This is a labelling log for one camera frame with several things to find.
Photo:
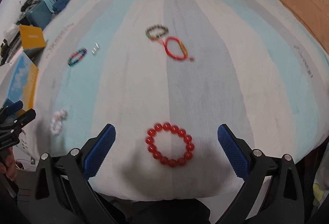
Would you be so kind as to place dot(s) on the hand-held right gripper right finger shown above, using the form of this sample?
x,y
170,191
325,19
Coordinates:
x,y
231,148

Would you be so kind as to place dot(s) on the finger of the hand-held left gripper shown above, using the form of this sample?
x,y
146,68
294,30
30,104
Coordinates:
x,y
12,107
24,116

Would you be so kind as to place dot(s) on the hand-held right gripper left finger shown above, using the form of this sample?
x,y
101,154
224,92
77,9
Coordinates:
x,y
102,148

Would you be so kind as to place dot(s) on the white cardboard box blue rim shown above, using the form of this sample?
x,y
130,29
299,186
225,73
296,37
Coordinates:
x,y
23,77

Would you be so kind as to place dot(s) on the person's left hand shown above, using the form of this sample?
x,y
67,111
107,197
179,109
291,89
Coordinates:
x,y
10,168

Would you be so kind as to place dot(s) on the white plastic bag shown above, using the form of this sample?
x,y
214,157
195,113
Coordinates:
x,y
11,30

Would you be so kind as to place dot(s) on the person's dark clothing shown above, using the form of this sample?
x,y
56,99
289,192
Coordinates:
x,y
167,212

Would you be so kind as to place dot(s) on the teal suitcase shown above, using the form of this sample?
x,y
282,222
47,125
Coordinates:
x,y
38,17

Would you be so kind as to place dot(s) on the patterned cloth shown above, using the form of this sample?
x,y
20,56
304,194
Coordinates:
x,y
320,185

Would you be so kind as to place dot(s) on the small silver jewellery piece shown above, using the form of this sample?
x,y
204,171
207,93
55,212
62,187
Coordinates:
x,y
95,49

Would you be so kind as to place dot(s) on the black bag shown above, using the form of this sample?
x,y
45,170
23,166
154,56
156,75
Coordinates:
x,y
28,3

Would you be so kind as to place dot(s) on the dark blue clothing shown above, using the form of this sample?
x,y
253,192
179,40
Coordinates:
x,y
63,1

